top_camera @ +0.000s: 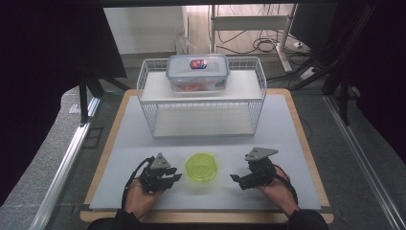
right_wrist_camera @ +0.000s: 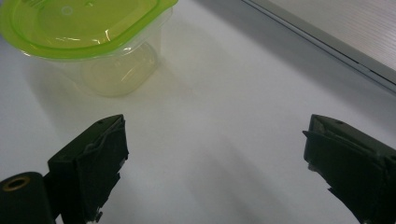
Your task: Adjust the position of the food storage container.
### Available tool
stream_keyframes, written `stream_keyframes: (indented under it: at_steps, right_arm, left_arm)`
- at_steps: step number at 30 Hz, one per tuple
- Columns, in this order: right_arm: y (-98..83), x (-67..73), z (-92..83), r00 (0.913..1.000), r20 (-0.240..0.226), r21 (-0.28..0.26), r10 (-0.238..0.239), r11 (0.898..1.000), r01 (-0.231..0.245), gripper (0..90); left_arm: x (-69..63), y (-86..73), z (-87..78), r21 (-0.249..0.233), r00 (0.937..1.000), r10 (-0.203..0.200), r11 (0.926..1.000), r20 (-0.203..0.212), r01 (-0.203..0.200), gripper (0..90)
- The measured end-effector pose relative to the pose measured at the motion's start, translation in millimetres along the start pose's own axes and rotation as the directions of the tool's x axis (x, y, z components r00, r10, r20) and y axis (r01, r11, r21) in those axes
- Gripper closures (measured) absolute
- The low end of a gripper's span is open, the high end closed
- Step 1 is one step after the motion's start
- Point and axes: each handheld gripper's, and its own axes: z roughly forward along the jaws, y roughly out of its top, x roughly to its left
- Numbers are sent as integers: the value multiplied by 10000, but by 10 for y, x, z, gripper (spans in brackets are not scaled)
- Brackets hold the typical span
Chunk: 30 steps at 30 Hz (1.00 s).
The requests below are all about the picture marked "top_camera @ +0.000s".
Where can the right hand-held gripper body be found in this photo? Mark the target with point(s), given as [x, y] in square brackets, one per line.
[260, 167]

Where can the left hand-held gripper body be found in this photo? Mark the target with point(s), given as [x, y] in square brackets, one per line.
[156, 172]

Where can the green plastic container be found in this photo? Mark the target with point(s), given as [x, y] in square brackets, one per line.
[201, 167]

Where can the orange food pieces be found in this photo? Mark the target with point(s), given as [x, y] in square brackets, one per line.
[194, 87]

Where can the clear plastic food container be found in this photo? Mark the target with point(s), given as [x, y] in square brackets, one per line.
[198, 83]

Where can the clear lid with blue seal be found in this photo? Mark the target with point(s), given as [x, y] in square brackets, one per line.
[198, 65]

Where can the person's right hand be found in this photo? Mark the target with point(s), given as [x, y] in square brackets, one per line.
[279, 191]

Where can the person's left hand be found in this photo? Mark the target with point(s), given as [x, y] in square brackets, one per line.
[140, 199]

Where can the white table sheet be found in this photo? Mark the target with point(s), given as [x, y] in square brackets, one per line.
[204, 143]

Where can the wooden table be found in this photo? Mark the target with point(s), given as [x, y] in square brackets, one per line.
[300, 115]

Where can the black metal stand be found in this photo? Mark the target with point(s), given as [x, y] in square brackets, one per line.
[344, 99]
[84, 96]

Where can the white power strip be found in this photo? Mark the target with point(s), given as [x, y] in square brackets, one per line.
[308, 73]

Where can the black curtain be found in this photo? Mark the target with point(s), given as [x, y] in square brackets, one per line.
[48, 80]
[376, 70]

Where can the aluminium floor rail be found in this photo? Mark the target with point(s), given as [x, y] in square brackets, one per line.
[60, 166]
[364, 163]

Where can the white desk frame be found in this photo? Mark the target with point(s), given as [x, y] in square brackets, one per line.
[249, 22]

